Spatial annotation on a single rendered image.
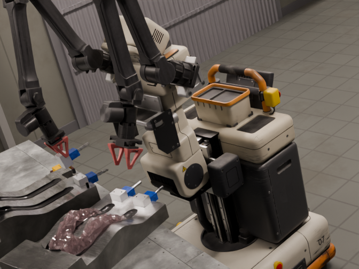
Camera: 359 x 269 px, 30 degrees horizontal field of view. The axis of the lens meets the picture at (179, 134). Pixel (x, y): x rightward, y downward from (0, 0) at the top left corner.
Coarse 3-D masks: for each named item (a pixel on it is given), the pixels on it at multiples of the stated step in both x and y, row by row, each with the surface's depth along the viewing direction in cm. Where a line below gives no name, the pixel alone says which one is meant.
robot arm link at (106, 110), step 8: (136, 96) 218; (104, 104) 217; (112, 104) 216; (120, 104) 218; (128, 104) 220; (136, 104) 220; (104, 112) 217; (112, 112) 216; (120, 112) 218; (104, 120) 217; (112, 120) 217; (120, 120) 219
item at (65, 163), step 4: (84, 144) 255; (88, 144) 255; (72, 148) 254; (80, 148) 253; (64, 152) 250; (72, 152) 250; (76, 152) 251; (56, 156) 250; (60, 156) 248; (68, 156) 249; (72, 156) 250; (76, 156) 251; (60, 160) 248; (64, 160) 249; (68, 160) 249; (72, 160) 251; (60, 164) 252; (64, 164) 249; (68, 164) 250; (72, 164) 250
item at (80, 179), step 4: (92, 172) 247; (100, 172) 248; (104, 172) 249; (76, 176) 244; (80, 176) 243; (84, 176) 243; (88, 176) 245; (92, 176) 244; (96, 176) 245; (76, 180) 242; (80, 180) 241; (84, 180) 242; (88, 180) 243; (92, 180) 244; (96, 180) 245; (76, 184) 244; (80, 184) 242; (84, 184) 243
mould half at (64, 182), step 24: (0, 192) 247; (24, 192) 250; (48, 192) 245; (72, 192) 239; (96, 192) 241; (0, 216) 226; (24, 216) 227; (48, 216) 232; (0, 240) 225; (24, 240) 229
